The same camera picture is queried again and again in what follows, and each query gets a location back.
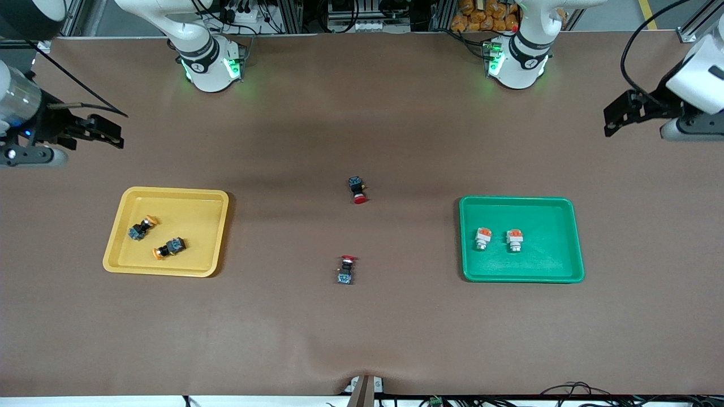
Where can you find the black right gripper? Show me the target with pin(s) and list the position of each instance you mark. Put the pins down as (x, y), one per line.
(55, 123)

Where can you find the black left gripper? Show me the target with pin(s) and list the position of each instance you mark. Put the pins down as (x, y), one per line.
(650, 105)

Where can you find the yellow push button switch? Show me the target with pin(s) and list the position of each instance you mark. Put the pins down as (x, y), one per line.
(172, 246)
(137, 232)

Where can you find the white orange-capped switch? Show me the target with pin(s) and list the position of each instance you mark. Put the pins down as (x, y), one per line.
(514, 242)

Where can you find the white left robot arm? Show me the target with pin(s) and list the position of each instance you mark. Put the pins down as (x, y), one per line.
(520, 62)

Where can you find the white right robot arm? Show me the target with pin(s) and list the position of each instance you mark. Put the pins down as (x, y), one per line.
(209, 68)

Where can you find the aluminium profile beam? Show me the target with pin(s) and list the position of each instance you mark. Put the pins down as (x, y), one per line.
(62, 25)
(687, 35)

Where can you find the yellow plastic tray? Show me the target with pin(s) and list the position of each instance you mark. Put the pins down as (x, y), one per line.
(192, 226)

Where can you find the green plastic tray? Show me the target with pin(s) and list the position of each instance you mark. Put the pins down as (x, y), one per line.
(543, 260)

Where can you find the orange objects pile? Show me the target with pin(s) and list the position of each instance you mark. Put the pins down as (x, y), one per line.
(475, 17)

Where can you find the aluminium equipment rack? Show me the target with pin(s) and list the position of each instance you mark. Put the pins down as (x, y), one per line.
(339, 11)

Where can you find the white power strip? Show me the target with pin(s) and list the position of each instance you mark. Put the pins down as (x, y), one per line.
(367, 25)

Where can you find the brown table mat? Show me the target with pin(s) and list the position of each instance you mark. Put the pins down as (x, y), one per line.
(362, 339)

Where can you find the metal table clamp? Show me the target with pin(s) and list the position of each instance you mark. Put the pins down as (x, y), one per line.
(362, 393)

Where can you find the red push button switch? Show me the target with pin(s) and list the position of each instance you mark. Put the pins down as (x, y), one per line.
(358, 195)
(345, 277)

